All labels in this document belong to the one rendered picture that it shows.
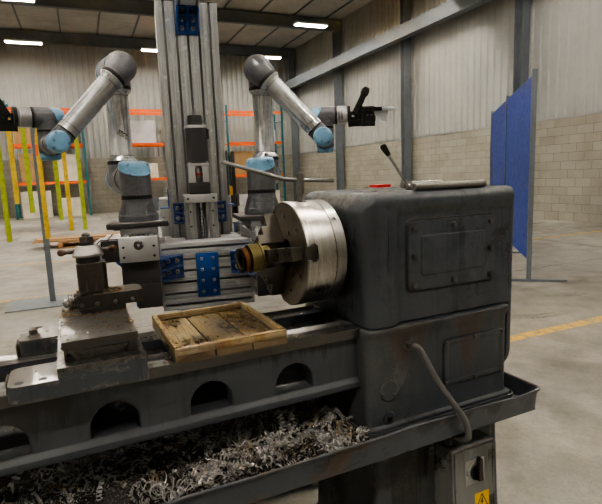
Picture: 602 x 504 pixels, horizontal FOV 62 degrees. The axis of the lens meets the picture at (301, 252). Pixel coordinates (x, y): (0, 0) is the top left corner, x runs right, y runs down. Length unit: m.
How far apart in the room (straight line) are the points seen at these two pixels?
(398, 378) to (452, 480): 0.39
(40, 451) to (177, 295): 0.88
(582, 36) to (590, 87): 1.17
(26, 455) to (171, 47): 1.58
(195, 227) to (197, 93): 0.56
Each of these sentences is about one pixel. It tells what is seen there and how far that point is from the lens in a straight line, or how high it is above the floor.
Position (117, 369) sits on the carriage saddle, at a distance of 1.22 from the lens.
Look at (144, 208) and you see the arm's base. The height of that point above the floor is 1.21.
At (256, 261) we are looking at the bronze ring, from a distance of 1.43.
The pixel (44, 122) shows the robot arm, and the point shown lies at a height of 1.54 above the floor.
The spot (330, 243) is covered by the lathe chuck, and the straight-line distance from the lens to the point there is 1.40.
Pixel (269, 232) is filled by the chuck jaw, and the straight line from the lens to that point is 1.51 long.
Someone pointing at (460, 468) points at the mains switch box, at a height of 0.38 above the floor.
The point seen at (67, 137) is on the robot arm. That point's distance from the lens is 1.95.
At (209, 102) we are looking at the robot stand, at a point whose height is 1.63.
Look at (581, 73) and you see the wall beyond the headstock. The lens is 13.46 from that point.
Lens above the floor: 1.31
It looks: 9 degrees down
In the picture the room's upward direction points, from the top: 2 degrees counter-clockwise
